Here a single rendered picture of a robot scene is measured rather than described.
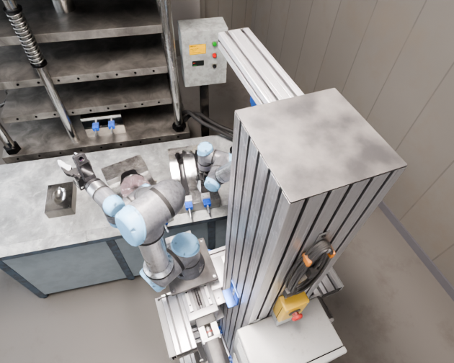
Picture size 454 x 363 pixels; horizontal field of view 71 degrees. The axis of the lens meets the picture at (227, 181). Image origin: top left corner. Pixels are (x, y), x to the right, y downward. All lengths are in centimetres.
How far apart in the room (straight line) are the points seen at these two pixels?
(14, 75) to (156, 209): 163
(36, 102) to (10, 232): 90
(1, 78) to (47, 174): 63
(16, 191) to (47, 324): 100
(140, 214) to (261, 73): 50
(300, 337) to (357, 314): 151
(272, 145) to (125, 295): 221
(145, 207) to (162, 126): 160
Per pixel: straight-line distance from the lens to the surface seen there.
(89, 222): 206
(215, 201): 192
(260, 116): 67
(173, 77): 216
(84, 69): 228
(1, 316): 297
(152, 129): 249
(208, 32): 220
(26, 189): 237
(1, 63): 255
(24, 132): 279
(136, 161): 212
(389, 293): 293
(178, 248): 133
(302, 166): 59
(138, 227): 94
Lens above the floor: 246
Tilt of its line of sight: 52 degrees down
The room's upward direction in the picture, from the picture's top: 3 degrees clockwise
